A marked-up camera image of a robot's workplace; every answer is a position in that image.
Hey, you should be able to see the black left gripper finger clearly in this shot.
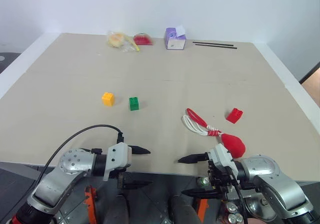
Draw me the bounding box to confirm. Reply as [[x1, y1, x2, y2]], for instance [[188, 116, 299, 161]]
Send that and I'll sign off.
[[131, 145, 152, 155], [123, 180, 154, 190]]

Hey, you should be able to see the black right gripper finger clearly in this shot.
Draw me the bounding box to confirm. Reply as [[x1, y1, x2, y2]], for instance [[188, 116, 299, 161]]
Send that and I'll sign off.
[[177, 153, 209, 164], [180, 188, 221, 199]]

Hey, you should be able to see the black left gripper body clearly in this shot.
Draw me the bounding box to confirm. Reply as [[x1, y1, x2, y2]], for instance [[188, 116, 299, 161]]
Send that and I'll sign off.
[[109, 165, 133, 189]]

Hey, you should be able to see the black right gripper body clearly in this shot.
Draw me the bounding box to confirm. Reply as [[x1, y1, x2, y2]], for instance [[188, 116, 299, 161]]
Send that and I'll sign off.
[[207, 159, 238, 195]]

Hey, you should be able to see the green toy brick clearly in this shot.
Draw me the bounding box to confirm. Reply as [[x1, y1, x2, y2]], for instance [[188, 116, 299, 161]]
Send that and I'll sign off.
[[128, 96, 141, 112]]

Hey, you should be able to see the red toy brick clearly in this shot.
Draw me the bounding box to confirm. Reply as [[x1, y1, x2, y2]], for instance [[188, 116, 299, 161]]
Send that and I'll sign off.
[[225, 107, 244, 124]]

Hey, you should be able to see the yellow toy brick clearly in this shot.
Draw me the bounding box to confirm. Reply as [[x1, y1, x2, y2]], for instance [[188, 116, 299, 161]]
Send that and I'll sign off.
[[101, 92, 116, 107]]

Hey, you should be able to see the red item in clear wrap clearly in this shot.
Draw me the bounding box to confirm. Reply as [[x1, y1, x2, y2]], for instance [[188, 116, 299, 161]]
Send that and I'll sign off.
[[132, 32, 155, 47]]

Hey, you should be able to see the clear bag with yellow bread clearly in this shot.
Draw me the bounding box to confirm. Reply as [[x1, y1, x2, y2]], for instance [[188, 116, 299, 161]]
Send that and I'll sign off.
[[107, 31, 142, 53]]

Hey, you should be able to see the purple tissue box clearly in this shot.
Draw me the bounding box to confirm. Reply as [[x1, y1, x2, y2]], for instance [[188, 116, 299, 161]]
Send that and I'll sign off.
[[163, 25, 187, 51]]

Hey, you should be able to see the thin black stick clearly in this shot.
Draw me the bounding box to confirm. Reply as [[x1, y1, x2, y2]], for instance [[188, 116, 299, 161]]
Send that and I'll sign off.
[[195, 43, 238, 50], [192, 41, 235, 47]]

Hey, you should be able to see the wooden board with black edge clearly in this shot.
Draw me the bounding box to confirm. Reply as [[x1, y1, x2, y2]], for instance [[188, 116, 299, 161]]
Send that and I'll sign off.
[[298, 61, 320, 107]]

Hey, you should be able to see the orange frame part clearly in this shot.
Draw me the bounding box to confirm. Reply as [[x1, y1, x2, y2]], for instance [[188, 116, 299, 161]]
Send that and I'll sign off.
[[84, 185, 98, 224], [196, 197, 209, 224]]

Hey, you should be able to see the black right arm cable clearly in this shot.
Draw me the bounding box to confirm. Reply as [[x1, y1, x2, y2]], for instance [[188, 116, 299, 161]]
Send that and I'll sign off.
[[225, 165, 250, 224]]

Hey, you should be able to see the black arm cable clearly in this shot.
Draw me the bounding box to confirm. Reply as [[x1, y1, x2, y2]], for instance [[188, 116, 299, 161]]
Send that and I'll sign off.
[[225, 165, 250, 224], [29, 124, 125, 199]]

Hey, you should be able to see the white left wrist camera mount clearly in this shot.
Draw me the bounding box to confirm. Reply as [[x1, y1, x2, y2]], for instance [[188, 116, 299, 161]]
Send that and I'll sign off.
[[102, 142, 133, 181]]

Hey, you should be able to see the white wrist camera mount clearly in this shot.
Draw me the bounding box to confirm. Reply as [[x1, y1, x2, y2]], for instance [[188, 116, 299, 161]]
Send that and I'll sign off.
[[206, 143, 237, 171], [102, 142, 133, 181]]

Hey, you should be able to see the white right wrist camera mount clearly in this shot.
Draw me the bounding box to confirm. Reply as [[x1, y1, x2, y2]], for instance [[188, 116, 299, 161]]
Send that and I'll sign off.
[[206, 143, 237, 171]]

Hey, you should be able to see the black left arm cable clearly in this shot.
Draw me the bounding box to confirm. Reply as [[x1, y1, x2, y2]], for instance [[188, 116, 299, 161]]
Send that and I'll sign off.
[[29, 124, 125, 199]]

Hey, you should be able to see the red white rope ball toy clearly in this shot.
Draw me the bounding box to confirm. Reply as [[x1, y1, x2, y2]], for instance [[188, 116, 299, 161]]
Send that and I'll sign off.
[[182, 107, 247, 159]]

